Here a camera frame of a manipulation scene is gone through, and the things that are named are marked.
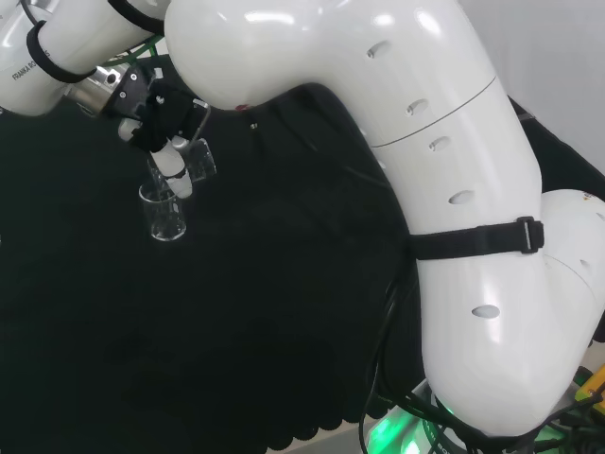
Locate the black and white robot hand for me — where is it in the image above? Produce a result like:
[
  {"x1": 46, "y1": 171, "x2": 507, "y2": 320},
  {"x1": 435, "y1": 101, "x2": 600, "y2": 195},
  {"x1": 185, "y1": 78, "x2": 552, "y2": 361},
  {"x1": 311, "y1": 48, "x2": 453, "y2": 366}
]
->
[{"x1": 106, "y1": 68, "x2": 212, "y2": 200}]

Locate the wide clear glass beaker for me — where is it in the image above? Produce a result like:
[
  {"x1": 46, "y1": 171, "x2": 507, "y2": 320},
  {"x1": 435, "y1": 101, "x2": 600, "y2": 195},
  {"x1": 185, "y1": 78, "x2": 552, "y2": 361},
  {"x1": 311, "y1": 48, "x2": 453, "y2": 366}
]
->
[{"x1": 147, "y1": 138, "x2": 220, "y2": 191}]

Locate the narrow clear glass beaker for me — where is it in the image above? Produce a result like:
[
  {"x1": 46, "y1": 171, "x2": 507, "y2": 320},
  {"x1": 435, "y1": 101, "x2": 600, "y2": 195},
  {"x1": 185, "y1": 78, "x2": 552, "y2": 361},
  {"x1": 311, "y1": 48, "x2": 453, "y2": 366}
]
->
[{"x1": 138, "y1": 182, "x2": 189, "y2": 243}]

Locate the black bench cloth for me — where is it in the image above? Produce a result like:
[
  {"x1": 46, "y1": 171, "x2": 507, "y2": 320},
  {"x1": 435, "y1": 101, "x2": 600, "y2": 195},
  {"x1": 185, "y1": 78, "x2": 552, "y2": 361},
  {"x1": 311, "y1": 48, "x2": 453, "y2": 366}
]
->
[{"x1": 0, "y1": 54, "x2": 605, "y2": 453}]

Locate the green cable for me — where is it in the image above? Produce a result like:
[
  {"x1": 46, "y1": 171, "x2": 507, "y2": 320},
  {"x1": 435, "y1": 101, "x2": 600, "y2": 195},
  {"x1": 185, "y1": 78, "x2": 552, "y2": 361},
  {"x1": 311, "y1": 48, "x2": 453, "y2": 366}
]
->
[{"x1": 107, "y1": 35, "x2": 167, "y2": 68}]

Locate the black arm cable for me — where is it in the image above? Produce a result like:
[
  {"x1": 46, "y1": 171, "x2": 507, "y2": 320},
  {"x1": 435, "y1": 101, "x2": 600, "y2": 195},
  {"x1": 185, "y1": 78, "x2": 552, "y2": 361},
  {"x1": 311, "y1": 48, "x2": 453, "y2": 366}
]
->
[{"x1": 106, "y1": 0, "x2": 167, "y2": 30}]

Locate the black cable bundle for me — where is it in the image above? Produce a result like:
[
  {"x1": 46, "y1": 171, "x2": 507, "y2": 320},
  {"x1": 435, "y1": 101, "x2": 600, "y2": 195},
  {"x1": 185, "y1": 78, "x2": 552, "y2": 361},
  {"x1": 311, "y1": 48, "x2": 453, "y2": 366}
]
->
[{"x1": 357, "y1": 273, "x2": 429, "y2": 454}]

